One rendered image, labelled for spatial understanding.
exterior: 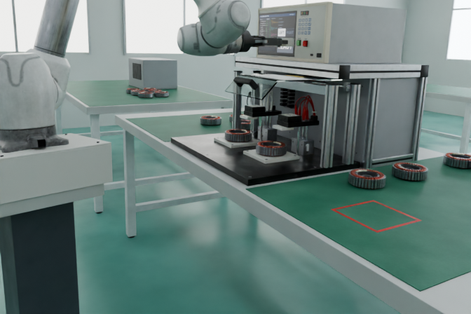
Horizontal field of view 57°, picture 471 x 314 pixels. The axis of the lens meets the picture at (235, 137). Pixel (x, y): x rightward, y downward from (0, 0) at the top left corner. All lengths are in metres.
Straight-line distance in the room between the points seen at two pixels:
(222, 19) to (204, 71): 5.42
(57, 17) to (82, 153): 0.49
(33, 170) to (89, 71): 4.88
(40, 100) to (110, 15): 4.86
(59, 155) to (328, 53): 0.92
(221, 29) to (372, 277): 0.76
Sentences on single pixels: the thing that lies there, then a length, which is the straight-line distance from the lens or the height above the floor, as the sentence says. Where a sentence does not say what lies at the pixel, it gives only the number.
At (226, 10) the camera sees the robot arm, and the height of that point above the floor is 1.26.
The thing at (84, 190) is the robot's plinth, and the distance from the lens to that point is 1.36.
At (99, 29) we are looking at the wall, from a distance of 6.13.
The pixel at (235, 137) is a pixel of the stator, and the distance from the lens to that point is 1.73.
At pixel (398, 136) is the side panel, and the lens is 1.72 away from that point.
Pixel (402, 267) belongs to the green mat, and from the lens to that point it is 0.95.
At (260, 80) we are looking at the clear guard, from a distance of 1.43.
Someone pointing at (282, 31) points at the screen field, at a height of 1.22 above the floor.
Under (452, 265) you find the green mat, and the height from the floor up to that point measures 0.75.
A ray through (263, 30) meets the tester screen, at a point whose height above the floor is 1.23.
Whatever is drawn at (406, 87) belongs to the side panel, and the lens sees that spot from 1.70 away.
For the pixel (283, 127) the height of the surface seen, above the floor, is 0.88.
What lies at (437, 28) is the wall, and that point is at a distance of 9.00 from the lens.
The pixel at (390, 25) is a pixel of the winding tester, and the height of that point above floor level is 1.25.
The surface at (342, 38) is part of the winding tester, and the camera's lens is 1.59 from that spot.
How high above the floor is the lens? 1.18
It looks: 12 degrees down
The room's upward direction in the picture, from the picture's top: 2 degrees clockwise
